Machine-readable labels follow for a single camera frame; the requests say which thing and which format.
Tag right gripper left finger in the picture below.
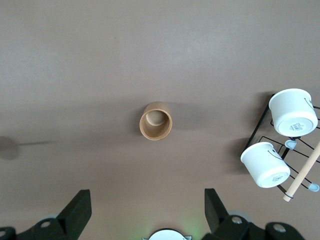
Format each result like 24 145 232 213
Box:
17 189 92 240

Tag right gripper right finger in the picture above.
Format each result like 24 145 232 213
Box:
203 187 266 240

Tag brown wooden cylinder cup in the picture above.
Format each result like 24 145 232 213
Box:
138 100 174 142

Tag white smiley mug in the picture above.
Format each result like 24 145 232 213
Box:
240 141 291 189
268 87 319 138

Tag brown table cover mat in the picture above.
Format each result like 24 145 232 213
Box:
0 0 320 240

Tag black wire mug rack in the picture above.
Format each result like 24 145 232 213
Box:
246 92 320 202

